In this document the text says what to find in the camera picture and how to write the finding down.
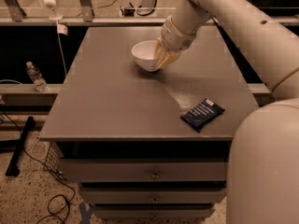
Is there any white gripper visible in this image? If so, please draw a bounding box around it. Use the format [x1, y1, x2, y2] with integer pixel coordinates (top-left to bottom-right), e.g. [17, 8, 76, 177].
[154, 16, 196, 69]

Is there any white bowl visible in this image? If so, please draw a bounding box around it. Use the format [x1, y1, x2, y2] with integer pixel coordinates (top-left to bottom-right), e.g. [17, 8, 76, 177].
[132, 40, 158, 72]

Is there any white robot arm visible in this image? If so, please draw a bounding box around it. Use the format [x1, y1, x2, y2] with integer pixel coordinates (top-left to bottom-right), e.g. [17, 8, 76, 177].
[156, 0, 299, 224]

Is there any blue rxbar wrapper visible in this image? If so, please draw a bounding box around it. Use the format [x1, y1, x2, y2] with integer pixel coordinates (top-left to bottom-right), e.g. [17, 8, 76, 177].
[180, 98, 225, 132]

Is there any grey drawer cabinet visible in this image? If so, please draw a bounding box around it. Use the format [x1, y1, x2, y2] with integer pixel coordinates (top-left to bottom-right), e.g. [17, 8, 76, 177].
[40, 26, 257, 219]

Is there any clear plastic water bottle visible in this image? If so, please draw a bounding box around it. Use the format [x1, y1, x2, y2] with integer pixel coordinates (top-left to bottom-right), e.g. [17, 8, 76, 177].
[26, 62, 48, 92]

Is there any black bar on floor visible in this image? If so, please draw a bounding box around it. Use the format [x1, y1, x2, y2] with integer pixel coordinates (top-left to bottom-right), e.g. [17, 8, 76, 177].
[6, 117, 35, 176]

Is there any white lamp with cord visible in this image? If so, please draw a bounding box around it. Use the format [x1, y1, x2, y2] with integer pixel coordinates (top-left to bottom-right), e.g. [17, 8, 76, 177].
[43, 0, 68, 77]

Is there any grey metal rail frame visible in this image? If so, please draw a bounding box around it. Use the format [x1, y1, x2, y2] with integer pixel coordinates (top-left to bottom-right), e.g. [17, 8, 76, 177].
[0, 0, 299, 107]

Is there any black cable on floor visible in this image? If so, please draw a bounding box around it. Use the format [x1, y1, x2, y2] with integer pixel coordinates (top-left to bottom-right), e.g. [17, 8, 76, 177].
[0, 107, 77, 224]

